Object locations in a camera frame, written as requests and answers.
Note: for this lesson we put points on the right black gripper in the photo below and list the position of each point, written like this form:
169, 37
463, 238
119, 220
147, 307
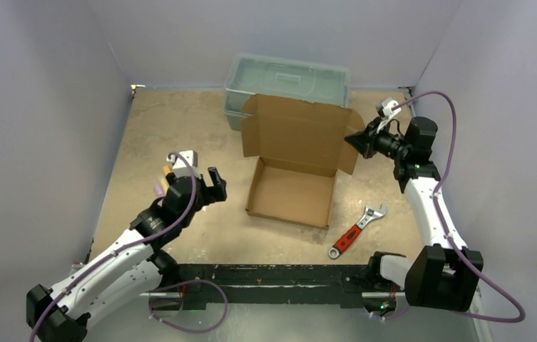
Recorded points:
369, 143

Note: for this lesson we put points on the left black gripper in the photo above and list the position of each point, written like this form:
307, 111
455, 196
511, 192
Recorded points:
215, 193

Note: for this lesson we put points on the yellow highlighter marker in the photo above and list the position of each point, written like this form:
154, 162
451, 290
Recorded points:
164, 184

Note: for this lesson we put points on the brown cardboard box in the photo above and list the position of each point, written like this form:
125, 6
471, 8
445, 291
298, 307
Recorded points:
300, 148

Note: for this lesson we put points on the purple highlighter marker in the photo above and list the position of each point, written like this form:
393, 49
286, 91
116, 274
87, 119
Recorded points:
158, 189

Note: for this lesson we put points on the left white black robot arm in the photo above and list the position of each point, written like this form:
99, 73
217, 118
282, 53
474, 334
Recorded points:
134, 264

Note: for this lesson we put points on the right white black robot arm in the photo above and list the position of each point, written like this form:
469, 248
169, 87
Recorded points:
441, 277

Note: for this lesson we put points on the translucent green plastic toolbox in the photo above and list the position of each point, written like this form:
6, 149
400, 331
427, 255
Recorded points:
251, 74

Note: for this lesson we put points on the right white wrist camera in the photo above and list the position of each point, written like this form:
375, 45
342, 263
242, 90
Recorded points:
388, 109

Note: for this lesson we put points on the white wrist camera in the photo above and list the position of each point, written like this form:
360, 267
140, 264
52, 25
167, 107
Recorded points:
183, 163
388, 109

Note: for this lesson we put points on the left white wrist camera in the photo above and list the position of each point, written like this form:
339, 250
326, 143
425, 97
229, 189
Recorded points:
183, 163

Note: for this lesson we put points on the red handled adjustable wrench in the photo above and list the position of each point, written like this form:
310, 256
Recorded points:
348, 238

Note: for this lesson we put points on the black metal base rail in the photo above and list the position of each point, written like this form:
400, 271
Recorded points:
346, 286

